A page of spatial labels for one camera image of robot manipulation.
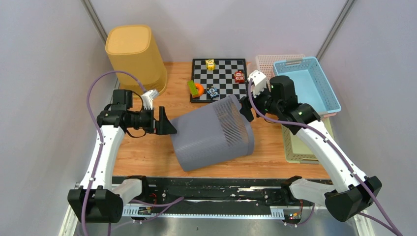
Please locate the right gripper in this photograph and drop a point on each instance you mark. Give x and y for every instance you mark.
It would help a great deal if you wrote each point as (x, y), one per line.
(246, 105)

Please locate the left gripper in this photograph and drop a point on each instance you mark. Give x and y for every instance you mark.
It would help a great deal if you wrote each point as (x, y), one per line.
(163, 127)

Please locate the grey and yellow laundry bin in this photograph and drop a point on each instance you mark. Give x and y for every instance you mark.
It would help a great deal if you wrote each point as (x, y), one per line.
(212, 134)

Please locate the large white plastic basket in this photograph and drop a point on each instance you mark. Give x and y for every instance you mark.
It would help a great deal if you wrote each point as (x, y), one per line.
(264, 63)

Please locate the green plastic basket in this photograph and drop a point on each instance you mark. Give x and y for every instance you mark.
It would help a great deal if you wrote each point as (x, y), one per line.
(296, 151)

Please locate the light blue plastic basket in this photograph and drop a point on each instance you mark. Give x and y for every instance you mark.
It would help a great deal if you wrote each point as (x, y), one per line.
(311, 84)

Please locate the yellow slatted laundry bin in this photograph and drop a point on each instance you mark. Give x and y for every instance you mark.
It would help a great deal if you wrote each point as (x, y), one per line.
(132, 48)

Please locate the pink plastic basket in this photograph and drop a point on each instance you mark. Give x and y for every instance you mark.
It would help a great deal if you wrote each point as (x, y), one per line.
(326, 115)

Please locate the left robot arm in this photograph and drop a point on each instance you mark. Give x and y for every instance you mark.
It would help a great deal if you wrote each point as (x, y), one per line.
(95, 200)

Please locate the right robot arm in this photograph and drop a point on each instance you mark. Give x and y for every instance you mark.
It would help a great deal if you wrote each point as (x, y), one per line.
(351, 191)

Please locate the red owl toy block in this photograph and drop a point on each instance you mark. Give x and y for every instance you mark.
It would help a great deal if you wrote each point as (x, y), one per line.
(239, 77)

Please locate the blue owl toy block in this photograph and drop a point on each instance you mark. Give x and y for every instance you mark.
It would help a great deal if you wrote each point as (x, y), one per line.
(212, 93)

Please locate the black and white chessboard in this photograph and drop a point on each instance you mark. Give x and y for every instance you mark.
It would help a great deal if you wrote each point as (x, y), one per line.
(221, 78)

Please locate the orange arch toy block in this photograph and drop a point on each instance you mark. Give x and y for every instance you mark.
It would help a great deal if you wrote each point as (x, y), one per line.
(200, 89)

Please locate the yellow owl toy block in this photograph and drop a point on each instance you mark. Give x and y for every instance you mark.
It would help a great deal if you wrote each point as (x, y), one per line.
(210, 64)

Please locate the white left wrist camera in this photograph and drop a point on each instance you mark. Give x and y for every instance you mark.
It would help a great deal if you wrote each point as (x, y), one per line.
(148, 98)

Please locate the black metal base rail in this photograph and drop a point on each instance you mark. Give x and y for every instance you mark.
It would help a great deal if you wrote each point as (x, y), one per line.
(228, 198)

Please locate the right aluminium frame post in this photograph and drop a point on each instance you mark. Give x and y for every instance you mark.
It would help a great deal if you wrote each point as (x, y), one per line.
(344, 12)

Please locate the aluminium frame post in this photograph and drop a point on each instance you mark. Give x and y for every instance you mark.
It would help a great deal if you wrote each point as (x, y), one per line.
(344, 12)
(94, 17)

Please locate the left aluminium frame post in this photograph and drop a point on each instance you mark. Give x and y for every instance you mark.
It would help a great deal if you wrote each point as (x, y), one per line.
(94, 17)

